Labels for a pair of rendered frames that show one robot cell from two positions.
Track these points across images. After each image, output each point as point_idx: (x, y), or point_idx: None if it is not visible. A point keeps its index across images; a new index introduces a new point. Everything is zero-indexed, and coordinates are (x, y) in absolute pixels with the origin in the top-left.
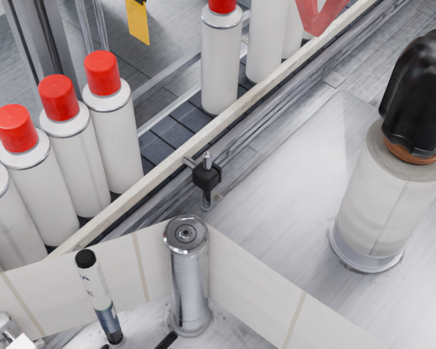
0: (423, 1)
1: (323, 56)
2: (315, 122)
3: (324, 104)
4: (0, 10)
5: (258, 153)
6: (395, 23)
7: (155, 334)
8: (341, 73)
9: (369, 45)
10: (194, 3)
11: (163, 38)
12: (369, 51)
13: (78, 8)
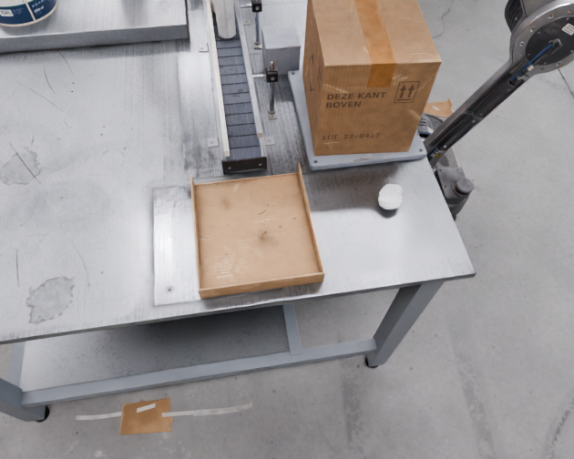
0: (209, 117)
1: (208, 31)
2: (180, 7)
3: (185, 15)
4: None
5: (197, 9)
6: (208, 93)
7: None
8: (203, 53)
9: (207, 73)
10: (302, 38)
11: (287, 18)
12: (203, 70)
13: None
